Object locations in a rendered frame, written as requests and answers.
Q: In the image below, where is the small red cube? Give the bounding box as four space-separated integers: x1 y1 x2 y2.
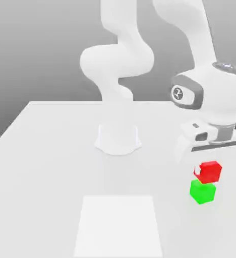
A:
193 160 223 184

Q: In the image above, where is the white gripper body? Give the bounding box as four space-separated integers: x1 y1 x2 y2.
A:
191 140 236 163

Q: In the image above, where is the small green cube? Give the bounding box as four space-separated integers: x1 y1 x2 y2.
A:
190 179 217 205

